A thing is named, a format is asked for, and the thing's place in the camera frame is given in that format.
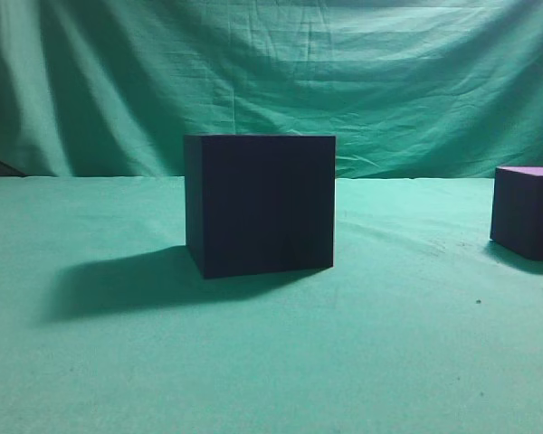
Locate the purple cube block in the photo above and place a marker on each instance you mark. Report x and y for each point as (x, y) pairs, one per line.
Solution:
(517, 210)

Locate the large dark purple groove box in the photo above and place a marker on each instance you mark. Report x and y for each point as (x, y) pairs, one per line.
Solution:
(259, 203)

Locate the green cloth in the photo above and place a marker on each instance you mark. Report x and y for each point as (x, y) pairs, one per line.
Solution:
(423, 325)

